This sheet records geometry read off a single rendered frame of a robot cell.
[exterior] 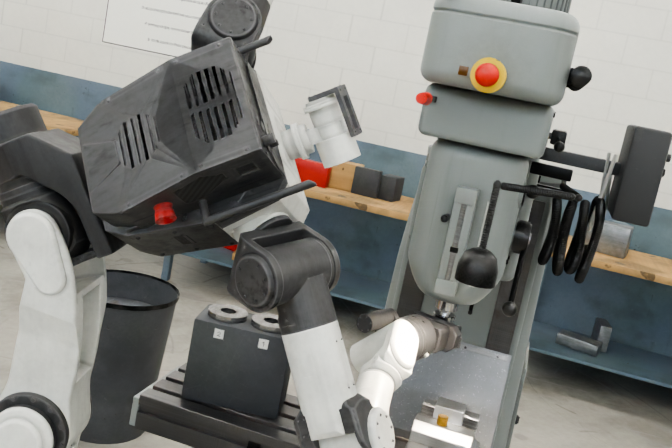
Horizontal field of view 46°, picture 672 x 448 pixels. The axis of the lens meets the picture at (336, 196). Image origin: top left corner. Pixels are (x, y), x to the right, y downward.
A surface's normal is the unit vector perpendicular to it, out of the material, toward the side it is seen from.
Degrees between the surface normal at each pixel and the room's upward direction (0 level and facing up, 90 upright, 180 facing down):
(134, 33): 90
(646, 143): 90
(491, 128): 90
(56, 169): 90
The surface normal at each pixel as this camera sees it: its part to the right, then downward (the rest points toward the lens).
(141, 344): 0.64, 0.31
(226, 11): 0.17, -0.31
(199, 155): -0.22, -0.34
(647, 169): -0.27, 0.11
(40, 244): -0.06, 0.15
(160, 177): -0.45, -0.23
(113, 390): 0.26, 0.27
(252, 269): -0.65, 0.11
